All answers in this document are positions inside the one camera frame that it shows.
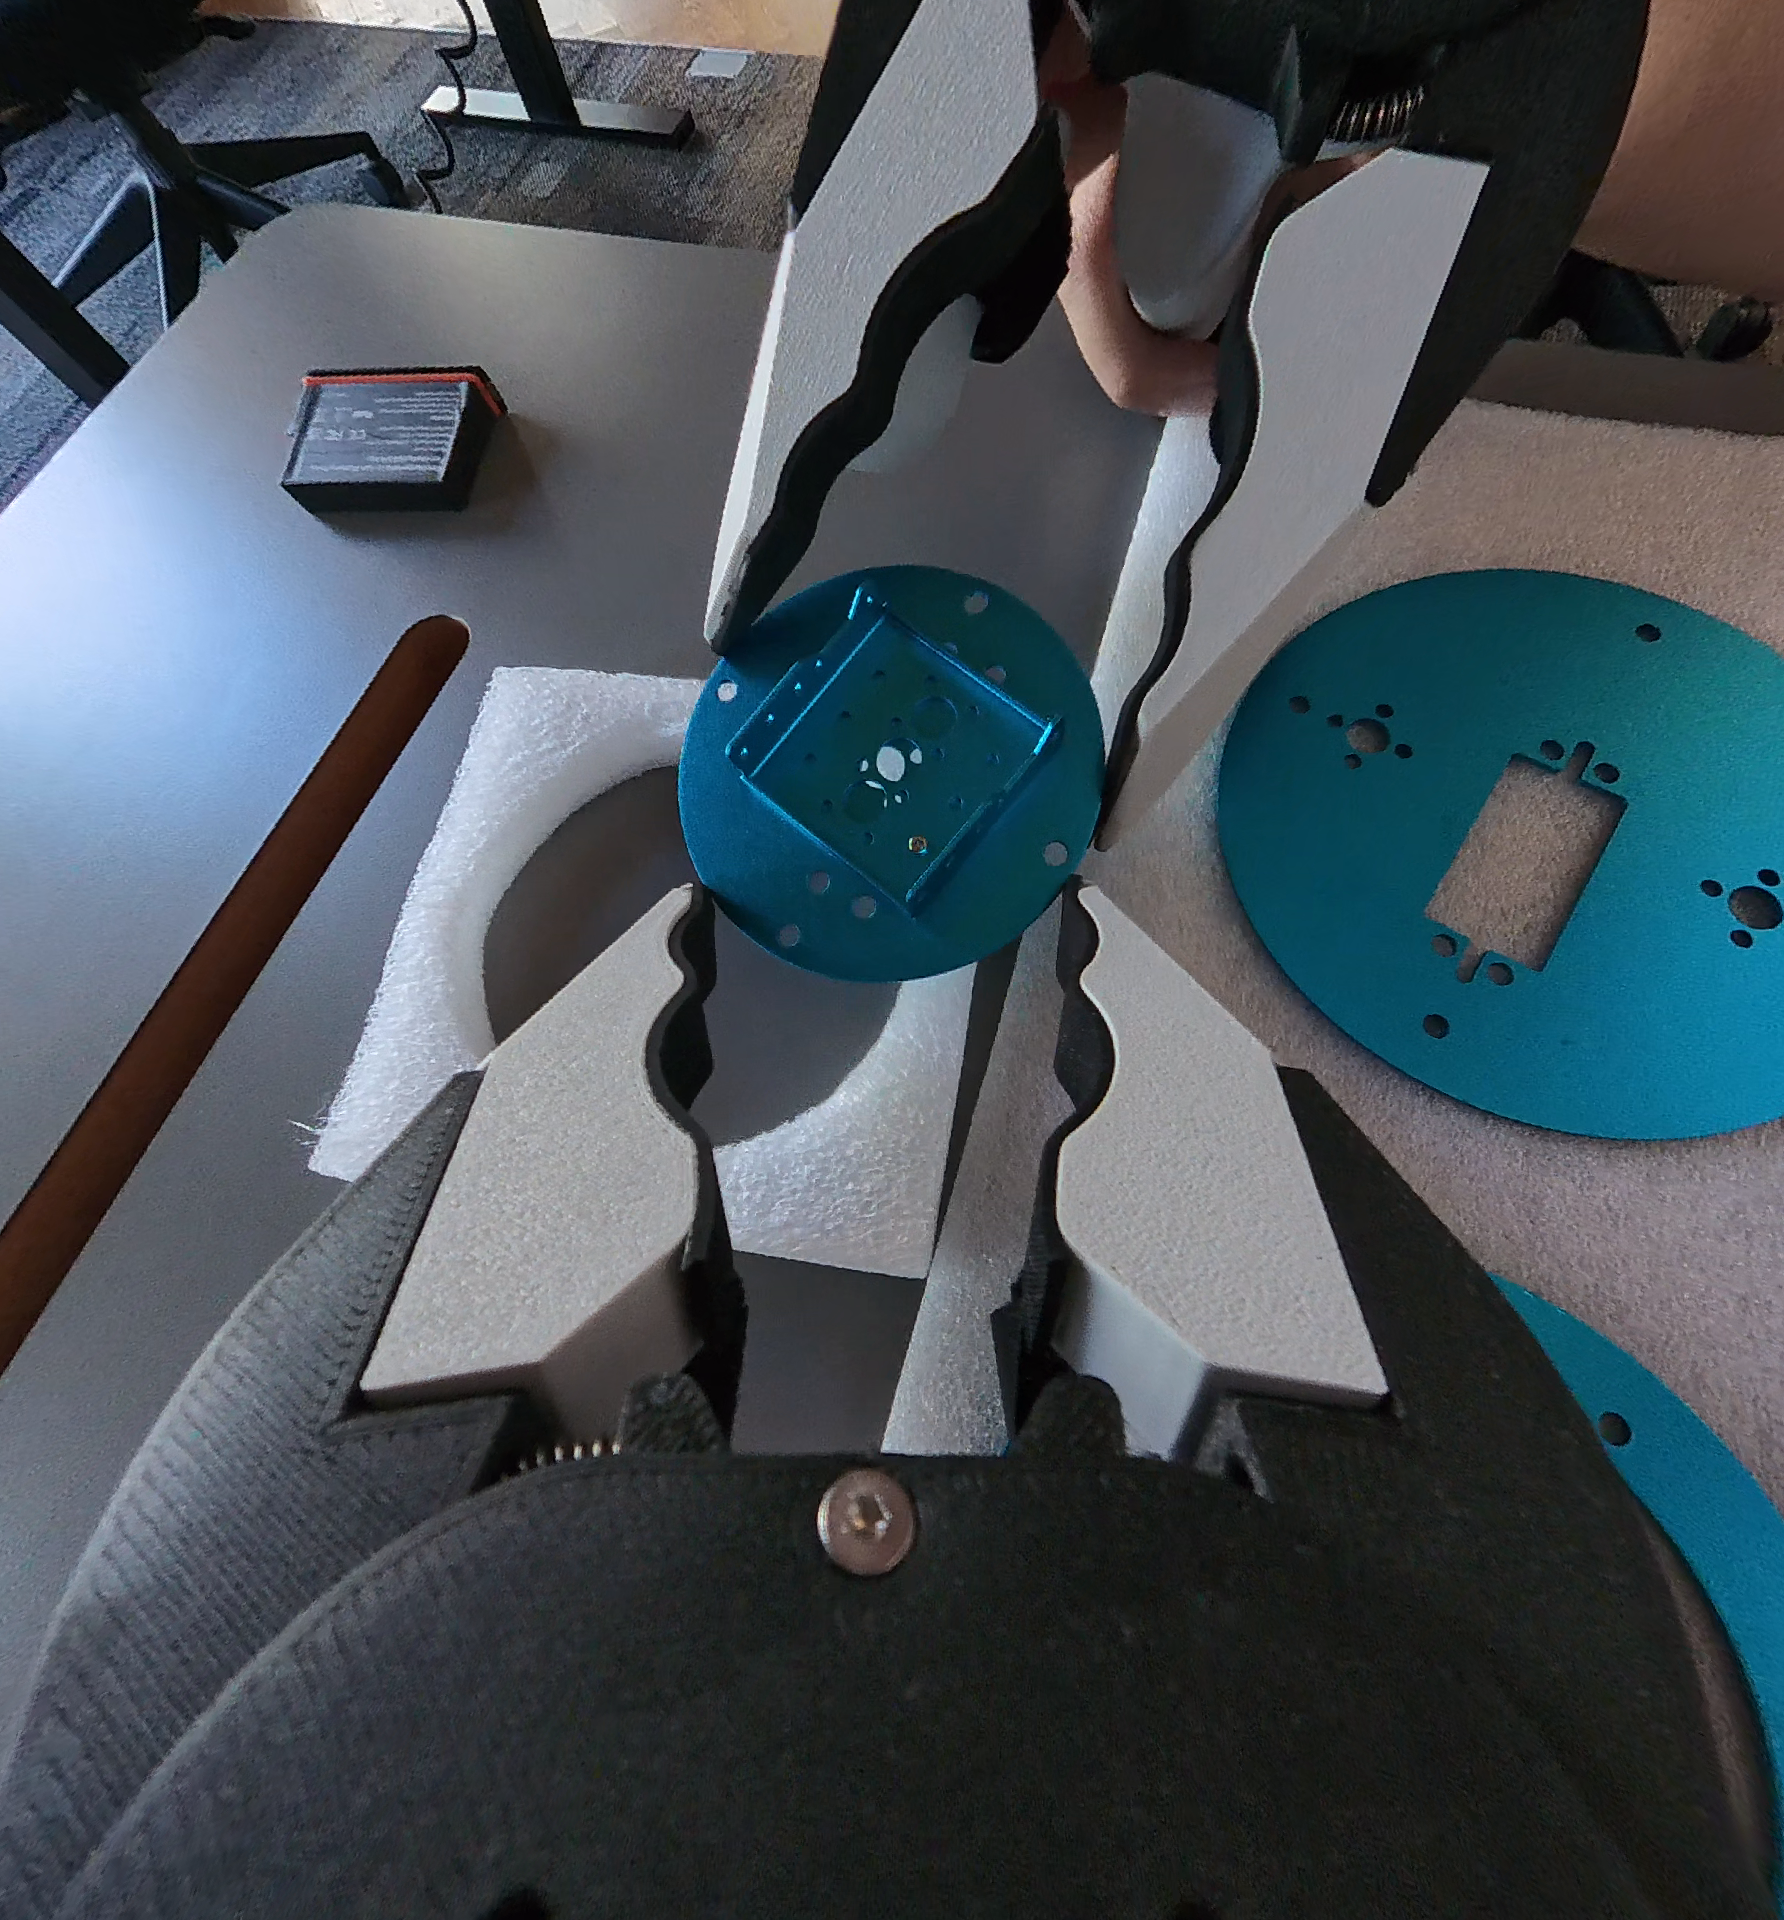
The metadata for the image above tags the person's right forearm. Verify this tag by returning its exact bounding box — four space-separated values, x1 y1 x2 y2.
1575 0 1784 302

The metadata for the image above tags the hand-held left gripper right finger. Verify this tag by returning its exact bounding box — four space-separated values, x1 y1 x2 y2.
991 881 1392 1460

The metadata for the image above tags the black office chair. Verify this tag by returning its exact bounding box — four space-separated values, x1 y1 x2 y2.
0 0 413 325

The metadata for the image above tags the grey desk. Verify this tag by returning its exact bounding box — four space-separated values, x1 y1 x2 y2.
0 201 1784 1920

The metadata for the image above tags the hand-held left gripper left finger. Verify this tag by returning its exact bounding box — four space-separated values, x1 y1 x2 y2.
360 883 751 1418

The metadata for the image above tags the large blue disc rectangular cutout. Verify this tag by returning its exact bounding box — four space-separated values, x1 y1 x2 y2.
1218 569 1784 1143

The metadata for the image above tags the grey desk foot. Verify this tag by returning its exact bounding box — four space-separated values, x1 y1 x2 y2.
421 0 698 148

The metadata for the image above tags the black box orange edge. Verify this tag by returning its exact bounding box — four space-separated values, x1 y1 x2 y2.
279 369 507 517

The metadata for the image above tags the large white foam slab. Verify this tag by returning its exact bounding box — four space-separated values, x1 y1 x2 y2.
882 392 1784 1920

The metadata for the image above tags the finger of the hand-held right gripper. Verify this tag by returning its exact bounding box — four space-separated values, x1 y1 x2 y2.
1094 148 1495 851
701 0 1070 650

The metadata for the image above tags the person's right hand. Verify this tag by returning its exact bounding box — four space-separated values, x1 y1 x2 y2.
1056 148 1225 418

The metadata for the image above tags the black desk leg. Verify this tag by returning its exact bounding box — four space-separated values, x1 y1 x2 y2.
0 156 132 408

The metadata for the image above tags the small blue disc with bracket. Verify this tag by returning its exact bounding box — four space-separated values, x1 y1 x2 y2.
679 565 1106 986

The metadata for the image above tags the large blue metal disc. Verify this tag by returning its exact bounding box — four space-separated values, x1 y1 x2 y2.
1492 1275 1784 1920

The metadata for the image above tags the black chair base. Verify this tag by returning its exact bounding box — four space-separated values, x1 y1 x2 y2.
1519 246 1781 362

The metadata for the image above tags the white foam block round hole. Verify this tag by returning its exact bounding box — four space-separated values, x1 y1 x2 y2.
307 665 985 1281

